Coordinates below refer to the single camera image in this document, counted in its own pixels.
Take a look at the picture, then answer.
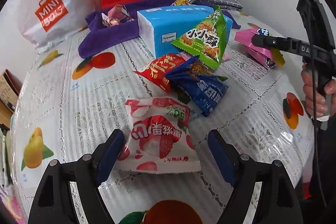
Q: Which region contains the pink yellow snack bag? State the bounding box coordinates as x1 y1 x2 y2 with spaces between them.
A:
235 28 285 69

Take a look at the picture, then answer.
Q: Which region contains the green triangular snack bag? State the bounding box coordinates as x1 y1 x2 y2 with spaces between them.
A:
171 5 231 71

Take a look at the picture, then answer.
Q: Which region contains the blue cookie snack bag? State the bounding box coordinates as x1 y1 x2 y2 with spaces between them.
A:
165 56 228 117

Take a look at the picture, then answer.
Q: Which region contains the yellow triangular snack bag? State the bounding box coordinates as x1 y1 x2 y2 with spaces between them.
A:
172 0 189 6

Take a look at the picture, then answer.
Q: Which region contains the strawberry white snack bag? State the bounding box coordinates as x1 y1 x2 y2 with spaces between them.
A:
116 97 201 174

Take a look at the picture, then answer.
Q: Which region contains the red gold snack pack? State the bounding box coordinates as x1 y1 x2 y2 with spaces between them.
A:
135 53 185 93

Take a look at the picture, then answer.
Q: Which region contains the pink panda snack pack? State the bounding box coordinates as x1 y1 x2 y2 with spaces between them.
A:
101 4 134 27

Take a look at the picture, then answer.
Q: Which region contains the person's right hand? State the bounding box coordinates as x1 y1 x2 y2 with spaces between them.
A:
301 69 336 118

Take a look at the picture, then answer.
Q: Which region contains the pink moon print cloth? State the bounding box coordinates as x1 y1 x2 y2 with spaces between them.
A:
1 185 26 224

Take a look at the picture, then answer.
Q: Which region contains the pink peach snack pack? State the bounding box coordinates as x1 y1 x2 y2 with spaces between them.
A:
223 53 232 61

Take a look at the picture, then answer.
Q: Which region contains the fruit print table cover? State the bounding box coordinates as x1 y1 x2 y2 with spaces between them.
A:
11 9 316 224

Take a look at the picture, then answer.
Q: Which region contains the patterned book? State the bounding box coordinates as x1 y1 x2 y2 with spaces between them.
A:
0 69 22 113

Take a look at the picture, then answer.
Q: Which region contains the blue tissue pack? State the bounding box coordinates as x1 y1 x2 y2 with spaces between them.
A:
137 5 232 58

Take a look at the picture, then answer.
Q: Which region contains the purple towel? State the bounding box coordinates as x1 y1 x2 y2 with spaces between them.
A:
78 0 242 59

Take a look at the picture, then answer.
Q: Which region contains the white Miniso plastic bag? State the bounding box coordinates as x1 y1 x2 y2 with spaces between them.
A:
16 0 95 53

